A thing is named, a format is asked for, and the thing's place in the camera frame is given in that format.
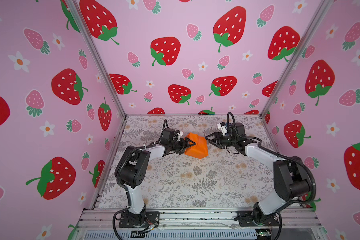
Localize aluminium front rail frame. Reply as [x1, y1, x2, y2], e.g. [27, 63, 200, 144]
[69, 207, 328, 240]

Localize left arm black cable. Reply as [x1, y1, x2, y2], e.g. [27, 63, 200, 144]
[113, 118, 169, 193]

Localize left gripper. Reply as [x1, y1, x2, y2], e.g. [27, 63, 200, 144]
[168, 137, 195, 154]

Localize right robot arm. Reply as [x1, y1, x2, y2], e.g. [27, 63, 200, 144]
[205, 122, 317, 222]

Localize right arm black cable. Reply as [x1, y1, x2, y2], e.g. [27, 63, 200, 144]
[226, 112, 317, 208]

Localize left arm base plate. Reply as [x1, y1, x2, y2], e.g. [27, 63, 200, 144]
[119, 211, 160, 228]

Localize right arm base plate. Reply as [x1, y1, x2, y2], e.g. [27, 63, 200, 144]
[234, 210, 280, 227]

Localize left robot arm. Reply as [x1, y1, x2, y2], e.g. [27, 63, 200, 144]
[115, 128, 197, 218]

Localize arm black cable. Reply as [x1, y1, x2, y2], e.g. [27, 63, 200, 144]
[113, 118, 169, 193]
[226, 112, 317, 208]

